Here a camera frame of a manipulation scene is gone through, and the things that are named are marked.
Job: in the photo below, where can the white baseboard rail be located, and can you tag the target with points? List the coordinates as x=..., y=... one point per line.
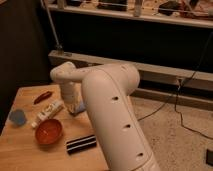
x=157, y=82

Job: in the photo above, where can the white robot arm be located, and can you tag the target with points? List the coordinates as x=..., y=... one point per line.
x=105, y=90

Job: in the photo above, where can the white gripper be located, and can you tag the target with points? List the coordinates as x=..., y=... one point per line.
x=72, y=104

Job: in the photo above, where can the metal lamp pole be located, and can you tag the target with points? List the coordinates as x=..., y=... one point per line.
x=58, y=46

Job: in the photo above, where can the orange bowl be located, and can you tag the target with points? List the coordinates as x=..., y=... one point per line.
x=48, y=132

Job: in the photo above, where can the black white striped block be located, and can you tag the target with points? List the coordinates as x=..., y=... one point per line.
x=81, y=144

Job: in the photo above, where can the black box on floor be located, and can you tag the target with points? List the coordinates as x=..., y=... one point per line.
x=209, y=157

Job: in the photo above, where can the white tube with label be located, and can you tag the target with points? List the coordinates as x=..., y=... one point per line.
x=48, y=112

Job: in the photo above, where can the blue plastic cup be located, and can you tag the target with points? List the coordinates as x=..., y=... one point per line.
x=17, y=117

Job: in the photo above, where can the white shelf board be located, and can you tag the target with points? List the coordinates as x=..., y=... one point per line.
x=125, y=15

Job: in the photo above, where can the dark red chili pepper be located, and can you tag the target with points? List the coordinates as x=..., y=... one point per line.
x=43, y=97

